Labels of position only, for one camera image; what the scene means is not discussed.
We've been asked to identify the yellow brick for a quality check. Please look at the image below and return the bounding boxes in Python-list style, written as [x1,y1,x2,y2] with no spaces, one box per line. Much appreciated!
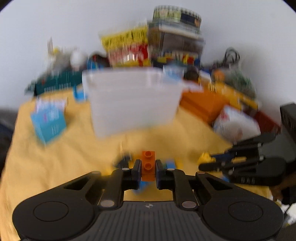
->
[197,152,216,165]

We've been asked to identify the white plastic bin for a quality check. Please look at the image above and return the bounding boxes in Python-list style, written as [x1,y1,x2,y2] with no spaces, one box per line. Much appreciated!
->
[82,67,183,138]

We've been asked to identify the light blue carton box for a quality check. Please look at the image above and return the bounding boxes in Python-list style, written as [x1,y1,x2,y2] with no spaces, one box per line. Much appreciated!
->
[31,108,66,144]

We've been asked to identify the clear toy block box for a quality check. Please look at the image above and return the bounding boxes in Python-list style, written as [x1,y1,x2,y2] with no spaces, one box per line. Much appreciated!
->
[147,22,205,67]

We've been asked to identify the black toy car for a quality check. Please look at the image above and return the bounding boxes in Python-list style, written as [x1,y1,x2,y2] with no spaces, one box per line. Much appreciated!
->
[112,152,132,169]

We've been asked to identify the white plastic bag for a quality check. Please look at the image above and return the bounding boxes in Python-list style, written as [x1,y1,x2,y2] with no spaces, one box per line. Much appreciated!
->
[46,38,77,75]

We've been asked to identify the blue small brick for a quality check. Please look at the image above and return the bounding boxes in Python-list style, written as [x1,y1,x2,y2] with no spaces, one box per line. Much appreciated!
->
[165,159,177,169]

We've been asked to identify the green items mesh bag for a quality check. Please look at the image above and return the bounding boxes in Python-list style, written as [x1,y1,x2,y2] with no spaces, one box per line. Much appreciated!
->
[211,68,256,99]

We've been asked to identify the dark green wipes pack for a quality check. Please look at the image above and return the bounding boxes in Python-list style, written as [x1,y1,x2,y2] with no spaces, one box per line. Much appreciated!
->
[25,71,82,96]

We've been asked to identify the white diaper pack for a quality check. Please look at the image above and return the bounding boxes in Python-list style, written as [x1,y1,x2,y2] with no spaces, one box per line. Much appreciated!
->
[213,106,261,143]

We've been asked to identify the yellow cloth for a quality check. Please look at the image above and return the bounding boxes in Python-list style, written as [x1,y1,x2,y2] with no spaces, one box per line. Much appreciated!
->
[0,87,273,241]

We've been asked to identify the blue double brick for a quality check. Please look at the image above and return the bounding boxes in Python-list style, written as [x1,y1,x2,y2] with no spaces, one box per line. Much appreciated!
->
[133,181,149,194]

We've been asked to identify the orange box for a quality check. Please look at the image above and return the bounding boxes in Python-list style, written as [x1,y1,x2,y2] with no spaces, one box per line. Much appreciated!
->
[180,90,230,125]

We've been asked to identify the red box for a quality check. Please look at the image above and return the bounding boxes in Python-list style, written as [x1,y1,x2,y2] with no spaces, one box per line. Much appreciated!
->
[253,111,281,134]

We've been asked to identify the orange toy brick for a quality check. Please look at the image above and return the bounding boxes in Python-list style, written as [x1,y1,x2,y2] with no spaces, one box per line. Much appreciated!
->
[141,151,156,182]

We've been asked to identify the yellow red snack bag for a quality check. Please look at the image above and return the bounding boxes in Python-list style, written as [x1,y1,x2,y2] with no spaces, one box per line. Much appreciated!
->
[100,25,151,68]

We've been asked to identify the yellow flat boxes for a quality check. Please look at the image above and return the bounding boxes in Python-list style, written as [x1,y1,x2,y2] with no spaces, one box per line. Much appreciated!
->
[208,82,259,111]

